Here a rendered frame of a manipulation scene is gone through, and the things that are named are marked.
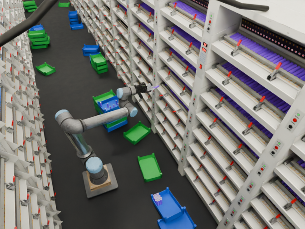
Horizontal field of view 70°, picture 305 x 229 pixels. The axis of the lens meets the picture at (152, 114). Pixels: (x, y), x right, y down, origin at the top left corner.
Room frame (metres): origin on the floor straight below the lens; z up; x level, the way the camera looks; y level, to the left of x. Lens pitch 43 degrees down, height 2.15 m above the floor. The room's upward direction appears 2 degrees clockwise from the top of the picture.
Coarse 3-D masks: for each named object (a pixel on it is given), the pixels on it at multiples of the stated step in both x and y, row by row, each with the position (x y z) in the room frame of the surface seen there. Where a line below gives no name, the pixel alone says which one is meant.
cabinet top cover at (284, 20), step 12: (240, 0) 1.26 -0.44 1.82; (252, 0) 1.26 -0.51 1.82; (264, 0) 1.27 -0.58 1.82; (240, 12) 1.15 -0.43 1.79; (252, 12) 1.09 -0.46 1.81; (264, 12) 1.08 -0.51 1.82; (276, 12) 1.08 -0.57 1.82; (288, 12) 1.09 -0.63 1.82; (264, 24) 1.01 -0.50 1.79; (276, 24) 0.96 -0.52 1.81; (288, 24) 0.94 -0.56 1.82; (300, 24) 0.94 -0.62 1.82; (300, 36) 0.85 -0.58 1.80
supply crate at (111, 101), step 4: (116, 96) 2.23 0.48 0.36; (104, 100) 2.13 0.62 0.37; (108, 100) 2.16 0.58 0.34; (112, 100) 2.18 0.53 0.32; (104, 104) 2.11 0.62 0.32; (108, 104) 2.11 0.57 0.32; (112, 104) 2.11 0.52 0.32; (100, 108) 2.00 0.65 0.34; (104, 108) 2.03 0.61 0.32; (108, 108) 2.03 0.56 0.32; (112, 108) 1.98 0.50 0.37; (116, 108) 2.01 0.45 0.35; (104, 112) 1.91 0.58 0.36
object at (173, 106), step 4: (156, 84) 1.91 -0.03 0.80; (160, 84) 1.93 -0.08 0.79; (164, 84) 1.94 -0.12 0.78; (160, 88) 1.89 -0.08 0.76; (168, 88) 1.87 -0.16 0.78; (160, 92) 1.83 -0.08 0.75; (164, 92) 1.82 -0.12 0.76; (164, 96) 1.76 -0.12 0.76; (168, 96) 1.75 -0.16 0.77; (168, 100) 1.69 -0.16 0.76; (172, 104) 1.64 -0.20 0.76; (176, 104) 1.63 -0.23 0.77; (172, 108) 1.61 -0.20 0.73; (176, 108) 1.58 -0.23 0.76; (184, 108) 1.56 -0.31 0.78; (176, 112) 1.54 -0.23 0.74; (180, 112) 1.52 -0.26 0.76; (180, 116) 1.47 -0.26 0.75; (184, 116) 1.46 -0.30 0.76; (184, 120) 1.41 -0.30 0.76
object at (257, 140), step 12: (204, 96) 1.27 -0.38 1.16; (216, 96) 1.24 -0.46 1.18; (228, 96) 1.21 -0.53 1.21; (216, 108) 1.13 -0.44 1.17; (228, 108) 1.12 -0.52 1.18; (240, 108) 1.09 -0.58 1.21; (228, 120) 1.02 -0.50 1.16; (240, 120) 1.01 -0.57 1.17; (252, 120) 0.99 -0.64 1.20; (240, 132) 0.92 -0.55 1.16; (252, 132) 0.90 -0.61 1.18; (264, 132) 0.89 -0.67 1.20; (252, 144) 0.82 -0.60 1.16; (264, 144) 0.81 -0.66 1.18
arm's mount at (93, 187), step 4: (104, 168) 1.29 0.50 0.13; (88, 172) 1.23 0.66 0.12; (88, 176) 1.19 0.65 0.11; (108, 176) 1.19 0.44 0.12; (108, 180) 1.15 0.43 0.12; (92, 184) 1.10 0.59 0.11; (100, 184) 1.10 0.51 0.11; (104, 184) 1.11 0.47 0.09; (108, 184) 1.13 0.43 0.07; (92, 188) 1.06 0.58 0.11; (96, 188) 1.08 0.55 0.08
